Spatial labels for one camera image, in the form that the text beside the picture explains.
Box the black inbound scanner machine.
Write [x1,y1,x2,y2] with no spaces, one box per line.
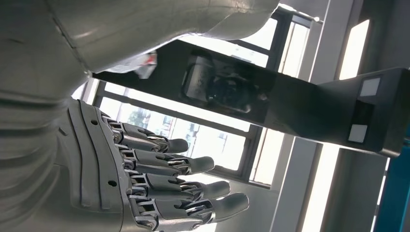
[92,39,410,158]

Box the blue upright panel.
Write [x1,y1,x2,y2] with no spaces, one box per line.
[372,126,410,232]

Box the black window frame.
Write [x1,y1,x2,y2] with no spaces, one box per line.
[81,6,321,189]

